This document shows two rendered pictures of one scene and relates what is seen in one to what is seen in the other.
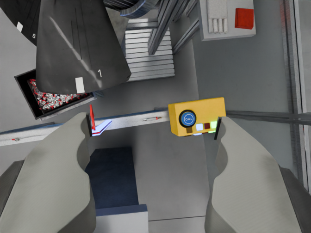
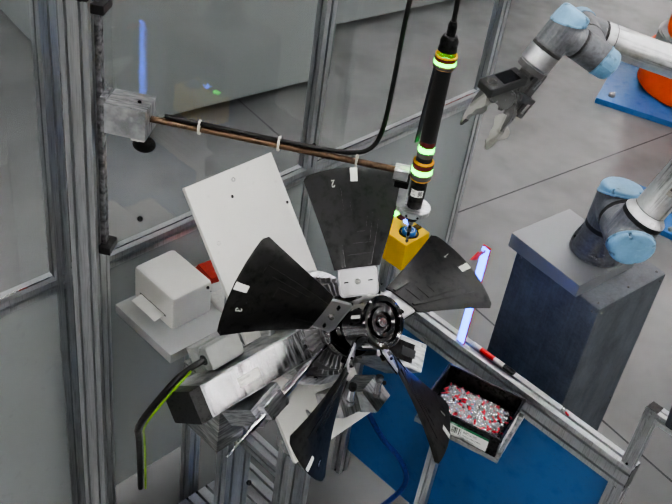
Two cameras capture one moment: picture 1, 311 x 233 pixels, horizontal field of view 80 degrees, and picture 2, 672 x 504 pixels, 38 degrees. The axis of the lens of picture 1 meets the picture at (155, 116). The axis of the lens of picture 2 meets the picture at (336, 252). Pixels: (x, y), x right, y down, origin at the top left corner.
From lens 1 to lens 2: 225 cm
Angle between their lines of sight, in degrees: 43
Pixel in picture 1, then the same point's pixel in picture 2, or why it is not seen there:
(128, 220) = (532, 242)
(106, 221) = (548, 256)
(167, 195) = not seen: hidden behind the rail
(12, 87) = not seen: outside the picture
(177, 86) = not seen: hidden behind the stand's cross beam
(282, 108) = (298, 191)
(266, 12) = (192, 250)
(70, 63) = (455, 278)
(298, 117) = (310, 168)
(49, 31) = (446, 299)
